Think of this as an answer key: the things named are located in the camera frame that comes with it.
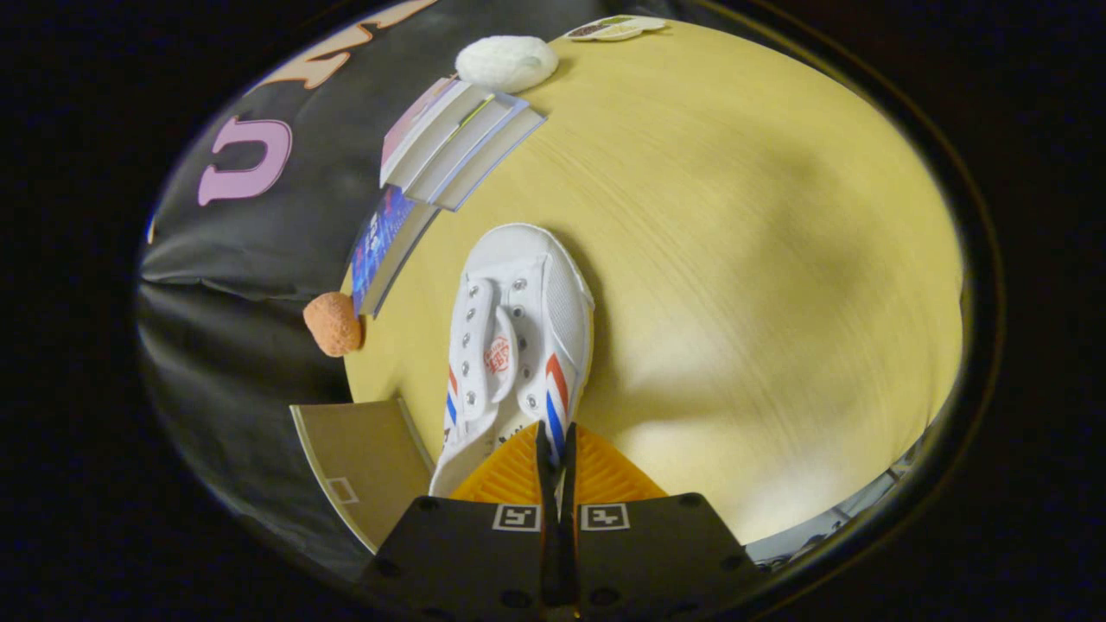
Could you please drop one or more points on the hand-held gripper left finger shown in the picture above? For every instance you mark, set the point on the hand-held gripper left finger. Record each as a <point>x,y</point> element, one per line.
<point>544,536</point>

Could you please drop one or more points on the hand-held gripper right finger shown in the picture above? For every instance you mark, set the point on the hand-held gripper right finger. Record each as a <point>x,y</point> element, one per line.
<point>570,536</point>

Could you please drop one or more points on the beige fabric storage box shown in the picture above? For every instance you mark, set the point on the beige fabric storage box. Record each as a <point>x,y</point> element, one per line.
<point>363,458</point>

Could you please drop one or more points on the white striped canvas shoe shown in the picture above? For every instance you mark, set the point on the white striped canvas shoe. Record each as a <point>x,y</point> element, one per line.
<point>518,320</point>

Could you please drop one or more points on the orange sponge ball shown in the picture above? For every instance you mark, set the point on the orange sponge ball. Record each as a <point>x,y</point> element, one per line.
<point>333,324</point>

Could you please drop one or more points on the blue cover book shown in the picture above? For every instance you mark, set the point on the blue cover book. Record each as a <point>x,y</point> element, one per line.
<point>380,238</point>

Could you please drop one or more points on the black backdrop cloth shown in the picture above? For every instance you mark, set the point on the black backdrop cloth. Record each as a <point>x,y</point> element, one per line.
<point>233,371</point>

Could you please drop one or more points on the thick white-paged book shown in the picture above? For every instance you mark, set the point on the thick white-paged book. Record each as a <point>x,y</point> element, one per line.
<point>479,147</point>

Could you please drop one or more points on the pink cover book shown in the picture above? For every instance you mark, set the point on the pink cover book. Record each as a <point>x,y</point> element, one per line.
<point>423,121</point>

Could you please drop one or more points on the white fluffy ball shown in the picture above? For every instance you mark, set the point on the white fluffy ball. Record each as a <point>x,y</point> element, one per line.
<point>506,62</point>

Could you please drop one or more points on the flat printed card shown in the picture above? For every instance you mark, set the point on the flat printed card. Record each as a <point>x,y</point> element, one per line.
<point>615,28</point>

